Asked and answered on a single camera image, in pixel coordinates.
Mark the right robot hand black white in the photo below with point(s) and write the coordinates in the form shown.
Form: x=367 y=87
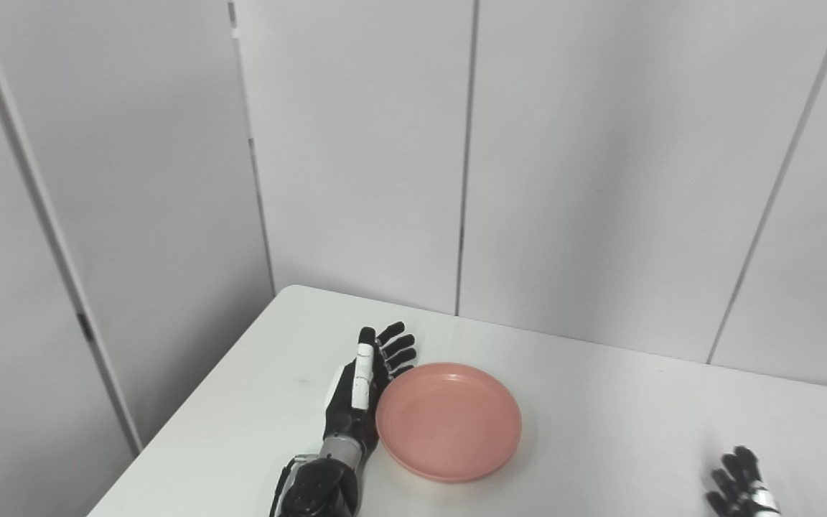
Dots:
x=742 y=485

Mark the pink round plate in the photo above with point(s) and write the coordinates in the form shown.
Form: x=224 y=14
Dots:
x=449 y=421

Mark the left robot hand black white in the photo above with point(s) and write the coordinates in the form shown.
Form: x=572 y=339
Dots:
x=360 y=398

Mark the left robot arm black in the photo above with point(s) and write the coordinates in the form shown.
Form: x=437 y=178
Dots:
x=327 y=482

